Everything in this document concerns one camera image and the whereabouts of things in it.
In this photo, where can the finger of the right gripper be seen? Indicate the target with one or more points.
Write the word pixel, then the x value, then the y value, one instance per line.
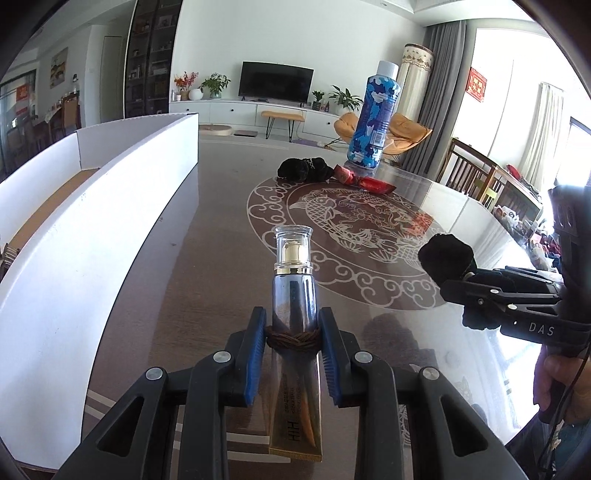
pixel 517 277
pixel 480 295

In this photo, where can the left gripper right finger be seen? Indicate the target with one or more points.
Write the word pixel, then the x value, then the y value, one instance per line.
pixel 449 440

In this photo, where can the white cardboard sorting box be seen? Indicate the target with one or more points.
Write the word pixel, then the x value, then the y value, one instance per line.
pixel 58 294

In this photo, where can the black beaded scrunchie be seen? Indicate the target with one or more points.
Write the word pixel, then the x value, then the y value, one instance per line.
pixel 451 264

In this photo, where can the wooden dining chair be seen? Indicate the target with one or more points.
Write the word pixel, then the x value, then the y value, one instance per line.
pixel 471 173

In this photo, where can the gold cosmetic tube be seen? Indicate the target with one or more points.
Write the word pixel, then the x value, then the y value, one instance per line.
pixel 294 339

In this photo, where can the orange lounge chair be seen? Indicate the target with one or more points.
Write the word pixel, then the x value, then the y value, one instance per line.
pixel 403 134

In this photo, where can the black television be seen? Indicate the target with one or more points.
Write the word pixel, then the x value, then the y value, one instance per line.
pixel 275 81

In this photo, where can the red foil snack packet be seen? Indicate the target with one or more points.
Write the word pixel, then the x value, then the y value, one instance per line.
pixel 349 178

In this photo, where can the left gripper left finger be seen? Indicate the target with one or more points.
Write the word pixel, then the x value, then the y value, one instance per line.
pixel 165 417

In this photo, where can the black velvet scrunchie far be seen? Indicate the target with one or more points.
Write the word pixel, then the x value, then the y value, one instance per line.
pixel 305 170

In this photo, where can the white tv cabinet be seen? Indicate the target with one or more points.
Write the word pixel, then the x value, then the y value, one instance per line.
pixel 245 115

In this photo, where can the small wooden bench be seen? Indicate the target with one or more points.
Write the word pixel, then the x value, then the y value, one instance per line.
pixel 290 118

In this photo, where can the blue camouflage bottle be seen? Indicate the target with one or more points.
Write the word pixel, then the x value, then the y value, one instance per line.
pixel 380 101

